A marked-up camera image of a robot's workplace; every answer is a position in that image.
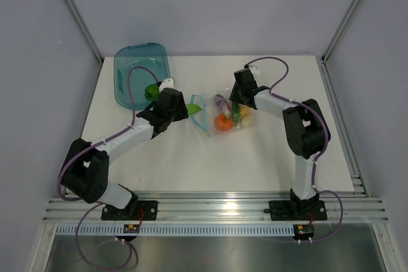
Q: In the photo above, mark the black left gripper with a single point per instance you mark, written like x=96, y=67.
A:
x=182, y=112

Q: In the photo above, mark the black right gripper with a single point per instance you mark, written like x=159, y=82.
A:
x=234, y=96

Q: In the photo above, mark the green toy bell pepper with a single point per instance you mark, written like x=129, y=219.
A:
x=152, y=92

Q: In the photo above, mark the clear zip top bag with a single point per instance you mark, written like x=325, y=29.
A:
x=217, y=114

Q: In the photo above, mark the light green toy vegetable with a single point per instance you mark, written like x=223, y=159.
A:
x=193, y=109

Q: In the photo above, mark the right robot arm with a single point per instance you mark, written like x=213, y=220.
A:
x=307, y=135

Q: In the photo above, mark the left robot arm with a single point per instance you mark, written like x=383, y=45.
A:
x=86, y=168

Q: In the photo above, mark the yellow toy vegetable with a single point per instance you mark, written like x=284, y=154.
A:
x=246, y=118

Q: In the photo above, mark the purple toy eggplant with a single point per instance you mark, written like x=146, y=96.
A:
x=222, y=104

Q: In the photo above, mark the orange toy pumpkin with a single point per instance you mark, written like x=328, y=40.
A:
x=223, y=123

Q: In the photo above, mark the teal plastic bin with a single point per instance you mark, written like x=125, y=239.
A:
x=136, y=67

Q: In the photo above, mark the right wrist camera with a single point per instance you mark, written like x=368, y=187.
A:
x=253, y=69

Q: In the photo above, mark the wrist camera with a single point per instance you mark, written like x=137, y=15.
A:
x=167, y=83
x=253, y=69

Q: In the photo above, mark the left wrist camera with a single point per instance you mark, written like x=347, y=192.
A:
x=167, y=83

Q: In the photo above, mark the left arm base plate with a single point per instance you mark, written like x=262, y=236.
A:
x=140, y=210

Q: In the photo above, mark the white slotted cable duct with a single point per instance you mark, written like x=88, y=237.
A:
x=173, y=230

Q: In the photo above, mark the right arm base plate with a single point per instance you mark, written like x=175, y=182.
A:
x=283, y=211

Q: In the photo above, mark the aluminium mounting rail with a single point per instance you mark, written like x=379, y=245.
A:
x=228, y=208

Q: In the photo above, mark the right aluminium frame post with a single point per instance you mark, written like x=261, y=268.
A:
x=341, y=29

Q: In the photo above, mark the aluminium frame post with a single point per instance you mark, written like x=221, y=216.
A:
x=71, y=6
x=341, y=29

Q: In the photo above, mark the left aluminium frame post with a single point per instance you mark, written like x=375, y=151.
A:
x=71, y=6

